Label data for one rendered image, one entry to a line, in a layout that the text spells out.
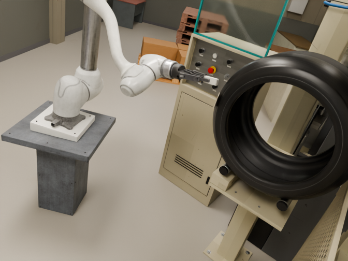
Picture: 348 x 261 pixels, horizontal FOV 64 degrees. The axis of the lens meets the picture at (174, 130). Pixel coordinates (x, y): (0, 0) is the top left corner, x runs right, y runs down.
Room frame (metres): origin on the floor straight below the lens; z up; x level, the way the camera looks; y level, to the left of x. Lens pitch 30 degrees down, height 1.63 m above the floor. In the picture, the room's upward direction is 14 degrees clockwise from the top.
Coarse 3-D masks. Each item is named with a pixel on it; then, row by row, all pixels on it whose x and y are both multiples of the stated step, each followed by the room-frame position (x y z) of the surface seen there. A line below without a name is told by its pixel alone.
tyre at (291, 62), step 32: (256, 64) 1.05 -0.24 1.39; (288, 64) 0.98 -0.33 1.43; (320, 64) 0.97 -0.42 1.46; (224, 96) 1.06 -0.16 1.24; (320, 96) 0.90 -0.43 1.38; (224, 128) 1.03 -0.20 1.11; (256, 128) 1.27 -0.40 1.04; (224, 160) 1.04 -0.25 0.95; (256, 160) 1.17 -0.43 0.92; (288, 160) 1.15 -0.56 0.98; (320, 160) 1.09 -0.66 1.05; (288, 192) 0.87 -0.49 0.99; (320, 192) 0.84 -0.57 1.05
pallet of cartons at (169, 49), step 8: (144, 40) 4.81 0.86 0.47; (152, 40) 4.94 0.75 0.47; (160, 40) 5.09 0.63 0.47; (144, 48) 4.70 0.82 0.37; (152, 48) 4.74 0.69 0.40; (160, 48) 4.77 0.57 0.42; (168, 48) 4.80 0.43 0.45; (176, 48) 4.83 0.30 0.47; (184, 48) 4.96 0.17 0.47; (168, 56) 4.81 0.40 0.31; (176, 56) 4.84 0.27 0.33; (184, 56) 4.42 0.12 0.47; (160, 80) 4.34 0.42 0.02; (168, 80) 4.43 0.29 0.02; (176, 80) 4.40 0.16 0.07
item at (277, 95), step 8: (272, 48) 5.52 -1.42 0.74; (280, 48) 5.73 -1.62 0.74; (272, 88) 4.39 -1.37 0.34; (280, 88) 4.04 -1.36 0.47; (288, 88) 3.81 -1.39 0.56; (272, 96) 4.22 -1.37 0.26; (280, 96) 3.90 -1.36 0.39; (264, 104) 4.47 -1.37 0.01; (272, 104) 4.07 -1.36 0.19; (280, 104) 3.81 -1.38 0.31; (272, 112) 3.92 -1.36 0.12; (272, 120) 3.81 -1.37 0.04
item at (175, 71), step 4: (176, 64) 1.32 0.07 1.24; (180, 64) 1.32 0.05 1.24; (172, 68) 1.30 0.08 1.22; (176, 68) 1.30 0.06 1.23; (180, 68) 1.30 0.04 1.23; (184, 68) 1.35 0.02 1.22; (172, 72) 1.30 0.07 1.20; (176, 72) 1.29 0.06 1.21; (180, 72) 1.27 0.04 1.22; (184, 72) 1.27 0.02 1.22; (172, 76) 1.30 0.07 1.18; (176, 76) 1.29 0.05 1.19; (184, 76) 1.27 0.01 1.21
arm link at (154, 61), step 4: (144, 56) 1.40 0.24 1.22; (148, 56) 1.39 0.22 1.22; (152, 56) 1.38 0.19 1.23; (156, 56) 1.38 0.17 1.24; (160, 56) 1.38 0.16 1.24; (140, 60) 1.40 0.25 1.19; (144, 60) 1.37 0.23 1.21; (148, 60) 1.35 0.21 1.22; (152, 60) 1.35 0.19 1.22; (156, 60) 1.35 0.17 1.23; (160, 60) 1.35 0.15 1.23; (164, 60) 1.35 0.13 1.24; (140, 64) 1.39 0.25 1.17; (144, 64) 1.32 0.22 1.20; (148, 64) 1.32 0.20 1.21; (152, 64) 1.32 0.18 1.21; (156, 64) 1.33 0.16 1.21; (160, 64) 1.33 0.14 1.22; (152, 68) 1.31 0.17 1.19; (156, 68) 1.32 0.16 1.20; (160, 68) 1.33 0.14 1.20; (156, 72) 1.32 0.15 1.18; (160, 72) 1.33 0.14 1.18; (156, 76) 1.32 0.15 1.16; (160, 76) 1.34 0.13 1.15
